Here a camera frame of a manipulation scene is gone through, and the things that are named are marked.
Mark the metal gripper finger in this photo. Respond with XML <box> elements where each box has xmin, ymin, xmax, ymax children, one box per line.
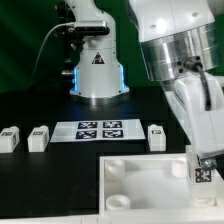
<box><xmin>200</xmin><ymin>157</ymin><xmax>217</xmax><ymax>171</ymax></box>

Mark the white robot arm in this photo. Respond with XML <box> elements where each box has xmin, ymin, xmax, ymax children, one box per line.
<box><xmin>127</xmin><ymin>0</ymin><xmax>224</xmax><ymax>171</ymax></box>

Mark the black camera on stand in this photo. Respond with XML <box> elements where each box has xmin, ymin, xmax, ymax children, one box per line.
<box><xmin>74</xmin><ymin>21</ymin><xmax>110</xmax><ymax>36</ymax></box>

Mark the grey cable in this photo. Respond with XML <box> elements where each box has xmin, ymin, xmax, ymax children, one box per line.
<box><xmin>29</xmin><ymin>22</ymin><xmax>75</xmax><ymax>88</ymax></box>

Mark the white square tabletop tray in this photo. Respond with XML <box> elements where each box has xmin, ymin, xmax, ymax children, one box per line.
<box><xmin>99</xmin><ymin>154</ymin><xmax>224</xmax><ymax>224</ymax></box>

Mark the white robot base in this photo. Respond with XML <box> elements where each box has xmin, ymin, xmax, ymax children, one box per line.
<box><xmin>56</xmin><ymin>0</ymin><xmax>130</xmax><ymax>105</ymax></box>

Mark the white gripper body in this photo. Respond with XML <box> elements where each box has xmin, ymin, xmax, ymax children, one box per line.
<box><xmin>165</xmin><ymin>72</ymin><xmax>224</xmax><ymax>158</ymax></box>

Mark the white marker sheet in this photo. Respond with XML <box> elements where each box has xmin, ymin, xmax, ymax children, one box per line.
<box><xmin>51</xmin><ymin>119</ymin><xmax>145</xmax><ymax>143</ymax></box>

